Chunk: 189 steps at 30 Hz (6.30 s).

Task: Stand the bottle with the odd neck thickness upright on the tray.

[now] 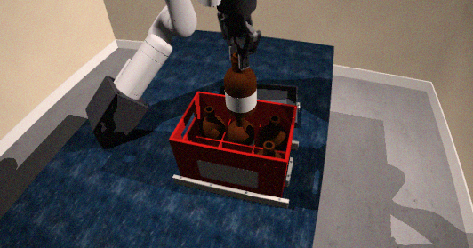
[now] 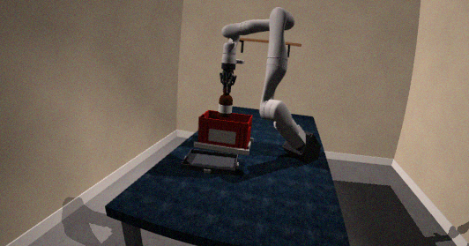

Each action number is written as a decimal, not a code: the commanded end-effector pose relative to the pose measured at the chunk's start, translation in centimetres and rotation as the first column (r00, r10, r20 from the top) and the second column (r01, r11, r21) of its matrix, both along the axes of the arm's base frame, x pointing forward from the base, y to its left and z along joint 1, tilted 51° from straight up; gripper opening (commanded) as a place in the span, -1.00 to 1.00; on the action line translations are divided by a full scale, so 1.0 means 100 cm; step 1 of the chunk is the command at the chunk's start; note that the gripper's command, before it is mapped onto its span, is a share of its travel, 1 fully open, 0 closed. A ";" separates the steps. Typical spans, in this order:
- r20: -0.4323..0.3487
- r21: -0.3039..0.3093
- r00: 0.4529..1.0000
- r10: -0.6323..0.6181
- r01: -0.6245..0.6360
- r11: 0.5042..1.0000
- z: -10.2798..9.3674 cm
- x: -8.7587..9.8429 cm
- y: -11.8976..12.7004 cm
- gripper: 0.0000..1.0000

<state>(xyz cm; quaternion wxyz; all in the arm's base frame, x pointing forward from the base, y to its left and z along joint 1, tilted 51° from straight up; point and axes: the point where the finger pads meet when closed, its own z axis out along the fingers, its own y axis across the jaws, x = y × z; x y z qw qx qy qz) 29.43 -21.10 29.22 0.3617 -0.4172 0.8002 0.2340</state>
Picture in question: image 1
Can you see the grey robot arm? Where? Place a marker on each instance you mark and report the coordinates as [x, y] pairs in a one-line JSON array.
[[138, 72]]

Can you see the red crate with dividers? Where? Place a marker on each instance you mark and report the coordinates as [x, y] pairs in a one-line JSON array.
[[235, 165]]

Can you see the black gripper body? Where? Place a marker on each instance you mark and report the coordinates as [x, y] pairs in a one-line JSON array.
[[241, 11]]

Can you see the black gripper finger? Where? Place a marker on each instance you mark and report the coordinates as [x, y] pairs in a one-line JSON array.
[[250, 42], [225, 30]]

